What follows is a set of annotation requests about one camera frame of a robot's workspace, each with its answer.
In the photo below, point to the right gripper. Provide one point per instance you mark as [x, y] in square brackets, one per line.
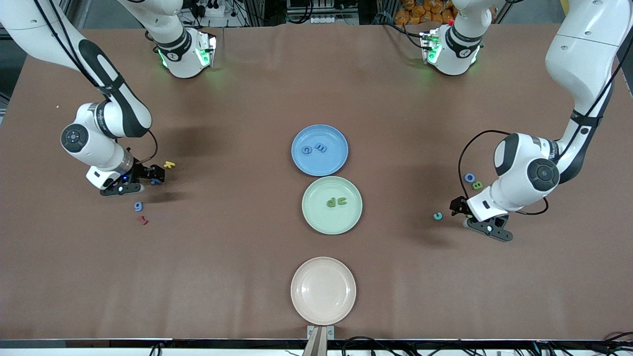
[144, 171]

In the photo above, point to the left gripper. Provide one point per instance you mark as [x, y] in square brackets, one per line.
[460, 206]

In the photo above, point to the green foam letter B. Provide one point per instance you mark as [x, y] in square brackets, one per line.
[477, 186]

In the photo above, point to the blue foam digit nine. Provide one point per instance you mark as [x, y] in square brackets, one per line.
[139, 208]

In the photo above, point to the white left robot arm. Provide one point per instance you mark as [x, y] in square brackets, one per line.
[583, 59]

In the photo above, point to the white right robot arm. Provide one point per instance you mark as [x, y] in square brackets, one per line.
[34, 29]

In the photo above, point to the blue foam letter O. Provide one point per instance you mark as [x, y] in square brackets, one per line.
[466, 178]

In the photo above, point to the brown table cover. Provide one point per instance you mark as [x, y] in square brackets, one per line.
[198, 272]

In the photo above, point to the green plate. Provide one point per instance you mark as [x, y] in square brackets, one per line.
[321, 217]

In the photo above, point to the blue plate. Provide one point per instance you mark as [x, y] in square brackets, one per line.
[326, 163]

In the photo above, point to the pink plate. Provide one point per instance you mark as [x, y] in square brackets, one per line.
[323, 290]

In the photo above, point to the white power strip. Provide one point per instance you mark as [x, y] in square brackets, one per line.
[215, 9]
[319, 20]

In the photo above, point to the pile of orange objects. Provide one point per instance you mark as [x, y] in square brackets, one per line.
[420, 12]

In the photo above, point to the grey metal bracket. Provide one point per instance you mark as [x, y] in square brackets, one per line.
[320, 341]

